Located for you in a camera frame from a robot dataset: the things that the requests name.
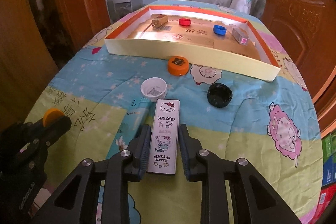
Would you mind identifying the plain orange bottle cap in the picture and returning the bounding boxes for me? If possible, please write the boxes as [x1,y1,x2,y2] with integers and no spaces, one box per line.
[42,108,64,127]

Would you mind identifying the white Hello Kitty lighter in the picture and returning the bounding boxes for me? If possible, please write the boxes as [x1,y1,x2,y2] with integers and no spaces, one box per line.
[147,99,180,175]

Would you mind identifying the black bottle cap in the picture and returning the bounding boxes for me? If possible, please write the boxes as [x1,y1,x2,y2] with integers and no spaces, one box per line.
[207,83,233,108]

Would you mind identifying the blue bottle cap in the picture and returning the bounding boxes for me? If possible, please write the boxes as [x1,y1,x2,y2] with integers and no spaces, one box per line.
[213,25,227,36]

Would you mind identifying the gold lighter box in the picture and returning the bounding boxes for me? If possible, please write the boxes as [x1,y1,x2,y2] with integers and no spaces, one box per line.
[151,14,169,28]

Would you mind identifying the white bottle cap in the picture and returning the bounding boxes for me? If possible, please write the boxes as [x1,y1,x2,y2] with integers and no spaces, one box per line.
[140,77,167,102]

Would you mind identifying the orange cap with black label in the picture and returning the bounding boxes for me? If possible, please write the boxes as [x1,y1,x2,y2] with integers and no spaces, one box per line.
[167,56,190,76]

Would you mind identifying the colourful cartoon sheep blanket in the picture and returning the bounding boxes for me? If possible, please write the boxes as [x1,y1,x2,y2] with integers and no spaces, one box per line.
[27,0,323,223]

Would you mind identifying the orange-rimmed shallow cardboard tray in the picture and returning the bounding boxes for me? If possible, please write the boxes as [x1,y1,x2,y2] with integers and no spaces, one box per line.
[104,5,280,82]

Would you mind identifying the silver lighter with pink end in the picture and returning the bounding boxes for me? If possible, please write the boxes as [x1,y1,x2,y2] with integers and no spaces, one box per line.
[231,27,248,45]

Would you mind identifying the red bottle cap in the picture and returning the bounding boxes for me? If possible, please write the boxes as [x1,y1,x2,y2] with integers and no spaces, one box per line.
[178,18,191,27]

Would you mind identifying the stacked colourful cartons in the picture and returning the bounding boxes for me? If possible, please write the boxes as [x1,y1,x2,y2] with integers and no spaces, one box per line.
[311,131,335,223]

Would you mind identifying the brown wooden door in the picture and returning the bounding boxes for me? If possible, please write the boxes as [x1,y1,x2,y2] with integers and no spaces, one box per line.
[261,0,336,114]

